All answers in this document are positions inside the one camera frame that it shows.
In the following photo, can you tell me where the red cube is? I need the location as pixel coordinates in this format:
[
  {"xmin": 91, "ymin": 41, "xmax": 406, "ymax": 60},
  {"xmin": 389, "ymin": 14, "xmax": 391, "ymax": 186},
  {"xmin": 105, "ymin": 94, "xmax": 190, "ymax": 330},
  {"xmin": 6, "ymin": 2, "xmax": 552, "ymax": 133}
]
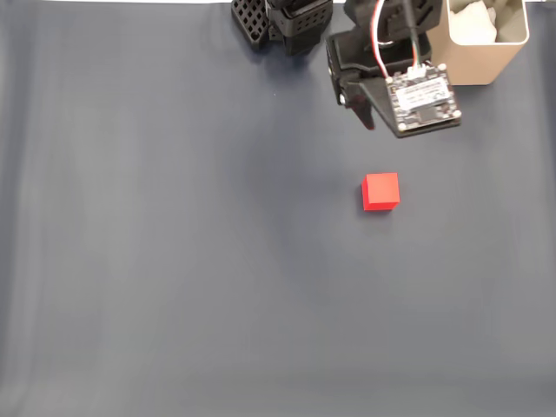
[{"xmin": 361, "ymin": 172, "xmax": 400, "ymax": 213}]

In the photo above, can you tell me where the beige box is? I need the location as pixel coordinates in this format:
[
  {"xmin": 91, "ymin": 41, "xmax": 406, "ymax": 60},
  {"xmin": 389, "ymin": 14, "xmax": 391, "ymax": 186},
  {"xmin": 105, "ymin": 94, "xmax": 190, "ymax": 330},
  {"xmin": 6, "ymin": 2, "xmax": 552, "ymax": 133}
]
[{"xmin": 427, "ymin": 0, "xmax": 532, "ymax": 87}]

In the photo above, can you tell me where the white crumpled paper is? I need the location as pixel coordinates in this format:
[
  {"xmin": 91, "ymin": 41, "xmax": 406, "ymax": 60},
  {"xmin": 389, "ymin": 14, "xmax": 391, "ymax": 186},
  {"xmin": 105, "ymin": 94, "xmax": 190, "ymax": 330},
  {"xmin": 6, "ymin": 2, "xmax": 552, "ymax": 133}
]
[{"xmin": 449, "ymin": 0, "xmax": 499, "ymax": 45}]

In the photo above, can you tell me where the grey table mat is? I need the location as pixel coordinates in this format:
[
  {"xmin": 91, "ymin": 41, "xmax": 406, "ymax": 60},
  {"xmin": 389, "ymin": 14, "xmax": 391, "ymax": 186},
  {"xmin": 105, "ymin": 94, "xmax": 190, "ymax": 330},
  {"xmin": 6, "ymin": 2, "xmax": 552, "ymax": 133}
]
[{"xmin": 0, "ymin": 2, "xmax": 556, "ymax": 417}]

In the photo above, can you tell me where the white and red wire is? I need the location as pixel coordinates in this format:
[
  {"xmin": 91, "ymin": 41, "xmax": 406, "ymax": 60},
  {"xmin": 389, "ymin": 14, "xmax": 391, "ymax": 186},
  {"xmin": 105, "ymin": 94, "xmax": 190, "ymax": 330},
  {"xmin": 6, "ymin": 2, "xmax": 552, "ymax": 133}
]
[{"xmin": 371, "ymin": 0, "xmax": 392, "ymax": 82}]

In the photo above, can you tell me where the camera circuit board module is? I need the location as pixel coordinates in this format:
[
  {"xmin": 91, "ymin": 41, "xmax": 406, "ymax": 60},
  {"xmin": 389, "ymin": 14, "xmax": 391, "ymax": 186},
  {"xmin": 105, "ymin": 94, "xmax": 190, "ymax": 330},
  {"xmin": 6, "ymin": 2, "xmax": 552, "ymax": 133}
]
[{"xmin": 384, "ymin": 60, "xmax": 464, "ymax": 140}]

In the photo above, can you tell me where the black camera cable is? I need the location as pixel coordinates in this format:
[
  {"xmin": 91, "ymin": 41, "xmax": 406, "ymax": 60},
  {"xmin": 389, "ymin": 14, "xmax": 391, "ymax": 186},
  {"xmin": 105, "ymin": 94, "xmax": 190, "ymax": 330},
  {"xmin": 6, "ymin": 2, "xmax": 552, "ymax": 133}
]
[{"xmin": 401, "ymin": 0, "xmax": 429, "ymax": 79}]

